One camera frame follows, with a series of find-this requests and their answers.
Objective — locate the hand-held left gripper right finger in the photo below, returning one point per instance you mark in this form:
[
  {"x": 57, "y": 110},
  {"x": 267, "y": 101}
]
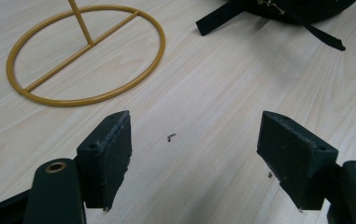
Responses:
[{"x": 297, "y": 161}]

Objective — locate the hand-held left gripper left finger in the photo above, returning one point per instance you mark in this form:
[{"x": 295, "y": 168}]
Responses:
[{"x": 104, "y": 161}]

